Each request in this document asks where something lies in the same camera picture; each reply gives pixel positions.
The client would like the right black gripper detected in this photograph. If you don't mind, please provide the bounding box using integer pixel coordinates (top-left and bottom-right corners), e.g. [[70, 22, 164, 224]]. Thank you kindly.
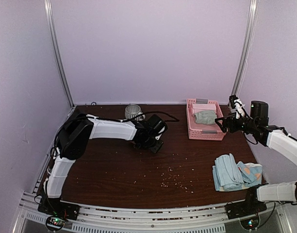
[[215, 112, 258, 134]]

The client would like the pink plastic basket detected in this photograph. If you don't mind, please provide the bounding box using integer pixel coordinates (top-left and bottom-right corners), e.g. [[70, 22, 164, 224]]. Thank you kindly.
[[186, 99, 226, 141]]

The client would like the light blue towel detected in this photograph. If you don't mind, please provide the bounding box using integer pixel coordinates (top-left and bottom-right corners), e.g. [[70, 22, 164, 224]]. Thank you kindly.
[[212, 153, 244, 192]]

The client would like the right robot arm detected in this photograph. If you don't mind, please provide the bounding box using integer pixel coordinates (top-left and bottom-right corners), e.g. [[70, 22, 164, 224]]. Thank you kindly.
[[215, 95, 297, 215]]

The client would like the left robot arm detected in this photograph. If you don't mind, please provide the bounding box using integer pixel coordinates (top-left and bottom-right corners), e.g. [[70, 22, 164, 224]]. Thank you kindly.
[[40, 114, 168, 216]]

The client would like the striped ceramic mug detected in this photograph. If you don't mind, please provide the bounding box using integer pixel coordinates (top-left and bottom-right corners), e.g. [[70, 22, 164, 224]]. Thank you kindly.
[[125, 104, 146, 121]]

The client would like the grey green rolled towel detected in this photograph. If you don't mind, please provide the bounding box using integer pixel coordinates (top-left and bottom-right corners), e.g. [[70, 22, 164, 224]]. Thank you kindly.
[[193, 110, 217, 125]]

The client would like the pink folded towel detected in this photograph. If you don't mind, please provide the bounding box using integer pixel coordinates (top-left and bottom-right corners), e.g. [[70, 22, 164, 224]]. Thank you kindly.
[[190, 104, 216, 114]]

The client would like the blue patterned towel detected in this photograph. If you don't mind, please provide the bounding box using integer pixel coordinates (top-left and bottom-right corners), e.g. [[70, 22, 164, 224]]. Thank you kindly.
[[237, 161, 263, 187]]

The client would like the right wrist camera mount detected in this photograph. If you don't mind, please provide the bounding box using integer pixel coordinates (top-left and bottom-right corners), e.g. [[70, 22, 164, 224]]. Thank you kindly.
[[229, 95, 246, 119]]

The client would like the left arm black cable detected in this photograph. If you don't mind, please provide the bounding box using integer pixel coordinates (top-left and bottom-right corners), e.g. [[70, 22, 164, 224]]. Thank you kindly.
[[119, 110, 180, 122]]

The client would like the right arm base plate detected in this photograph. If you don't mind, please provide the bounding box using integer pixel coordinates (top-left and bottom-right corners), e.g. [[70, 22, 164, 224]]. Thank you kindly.
[[225, 200, 267, 219]]

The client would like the front aluminium rail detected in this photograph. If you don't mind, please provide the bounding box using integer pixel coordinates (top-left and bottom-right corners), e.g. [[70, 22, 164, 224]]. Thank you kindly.
[[11, 192, 291, 233]]

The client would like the right aluminium frame post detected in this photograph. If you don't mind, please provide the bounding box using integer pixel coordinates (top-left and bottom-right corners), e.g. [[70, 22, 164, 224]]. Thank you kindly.
[[231, 0, 259, 96]]

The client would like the aluminium frame post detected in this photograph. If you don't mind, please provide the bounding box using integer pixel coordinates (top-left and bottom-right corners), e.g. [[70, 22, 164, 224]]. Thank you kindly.
[[231, 0, 259, 96], [44, 0, 75, 108]]

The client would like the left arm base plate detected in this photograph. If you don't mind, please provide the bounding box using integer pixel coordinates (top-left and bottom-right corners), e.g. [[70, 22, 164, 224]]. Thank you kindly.
[[37, 197, 80, 220]]

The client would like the left aluminium frame post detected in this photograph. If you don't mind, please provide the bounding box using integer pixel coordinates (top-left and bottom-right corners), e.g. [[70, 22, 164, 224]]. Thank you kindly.
[[44, 0, 75, 108]]

